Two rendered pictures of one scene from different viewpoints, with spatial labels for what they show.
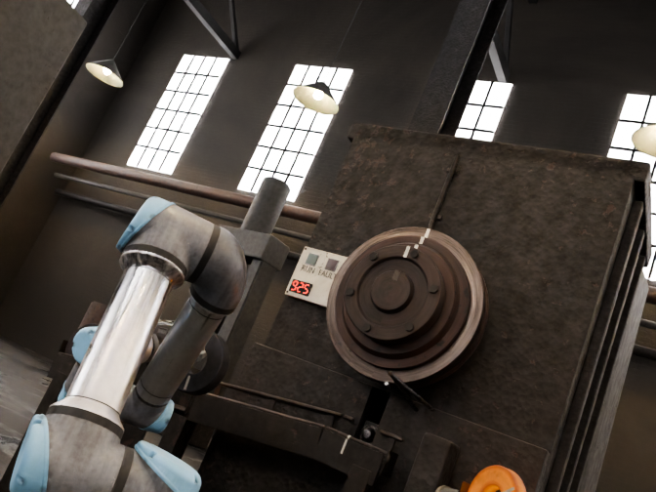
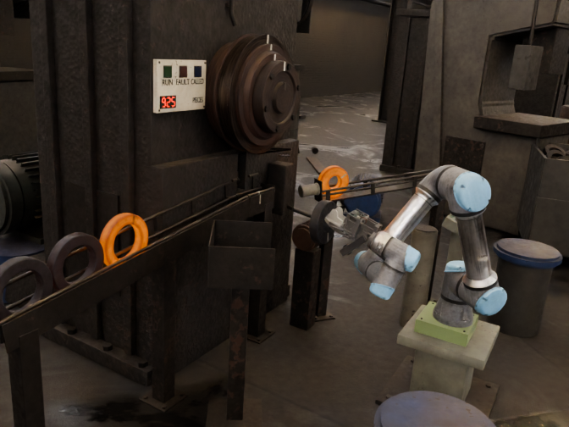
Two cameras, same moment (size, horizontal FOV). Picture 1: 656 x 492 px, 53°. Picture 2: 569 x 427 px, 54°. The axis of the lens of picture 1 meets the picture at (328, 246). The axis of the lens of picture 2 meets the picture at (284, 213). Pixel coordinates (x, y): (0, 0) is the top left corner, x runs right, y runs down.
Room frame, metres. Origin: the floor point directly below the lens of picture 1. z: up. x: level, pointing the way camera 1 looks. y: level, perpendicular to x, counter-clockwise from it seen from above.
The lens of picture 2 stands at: (1.81, 2.03, 1.32)
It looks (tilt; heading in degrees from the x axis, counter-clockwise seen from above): 17 degrees down; 268
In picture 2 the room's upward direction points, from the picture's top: 4 degrees clockwise
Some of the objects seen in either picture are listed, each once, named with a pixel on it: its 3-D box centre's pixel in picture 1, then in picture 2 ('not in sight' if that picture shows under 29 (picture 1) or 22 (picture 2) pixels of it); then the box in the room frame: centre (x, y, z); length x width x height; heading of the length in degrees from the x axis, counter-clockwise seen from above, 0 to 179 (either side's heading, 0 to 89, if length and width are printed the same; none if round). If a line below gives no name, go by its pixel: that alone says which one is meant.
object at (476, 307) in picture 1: (404, 305); (257, 94); (1.89, -0.27, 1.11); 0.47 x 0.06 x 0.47; 58
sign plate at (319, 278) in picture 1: (327, 279); (180, 85); (2.16, -0.04, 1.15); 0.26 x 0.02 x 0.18; 58
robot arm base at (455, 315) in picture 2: not in sight; (454, 306); (1.08, 0.09, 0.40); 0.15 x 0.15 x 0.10
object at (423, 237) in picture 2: not in sight; (417, 277); (1.06, -0.51, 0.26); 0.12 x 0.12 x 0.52
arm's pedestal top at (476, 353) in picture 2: not in sight; (450, 334); (1.08, 0.09, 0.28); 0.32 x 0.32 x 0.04; 60
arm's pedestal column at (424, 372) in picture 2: not in sight; (444, 368); (1.08, 0.09, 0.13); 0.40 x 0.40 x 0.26; 60
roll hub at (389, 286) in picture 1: (393, 293); (278, 97); (1.80, -0.22, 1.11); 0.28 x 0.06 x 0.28; 58
